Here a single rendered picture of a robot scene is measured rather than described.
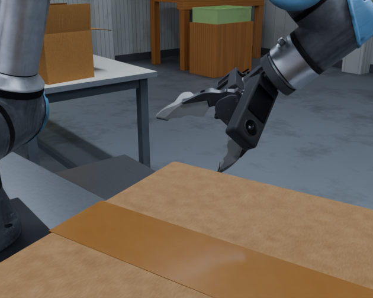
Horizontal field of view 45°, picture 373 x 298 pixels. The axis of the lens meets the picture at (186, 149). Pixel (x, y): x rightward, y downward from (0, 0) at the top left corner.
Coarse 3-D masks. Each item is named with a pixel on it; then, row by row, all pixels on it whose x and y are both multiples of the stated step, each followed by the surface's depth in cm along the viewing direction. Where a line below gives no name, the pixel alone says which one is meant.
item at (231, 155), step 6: (228, 138) 74; (228, 144) 74; (234, 144) 74; (228, 150) 74; (234, 150) 74; (240, 150) 74; (228, 156) 75; (234, 156) 75; (222, 162) 77; (228, 162) 76; (234, 162) 76; (222, 168) 77; (228, 168) 77
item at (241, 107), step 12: (252, 84) 66; (264, 84) 67; (252, 96) 65; (264, 96) 66; (276, 96) 68; (240, 108) 64; (252, 108) 64; (264, 108) 66; (240, 120) 62; (252, 120) 63; (264, 120) 65; (228, 132) 63; (240, 132) 62; (252, 132) 62; (240, 144) 64; (252, 144) 63
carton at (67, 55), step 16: (48, 16) 209; (64, 16) 215; (80, 16) 221; (48, 32) 213; (64, 32) 219; (80, 32) 225; (48, 48) 215; (64, 48) 221; (80, 48) 227; (48, 64) 217; (64, 64) 223; (80, 64) 230; (48, 80) 220; (64, 80) 226
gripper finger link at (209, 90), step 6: (204, 90) 70; (210, 90) 69; (216, 90) 69; (222, 90) 69; (192, 96) 70; (198, 96) 69; (204, 96) 69; (210, 96) 69; (216, 96) 69; (222, 96) 69; (186, 102) 70; (192, 102) 70; (210, 102) 70; (216, 102) 70
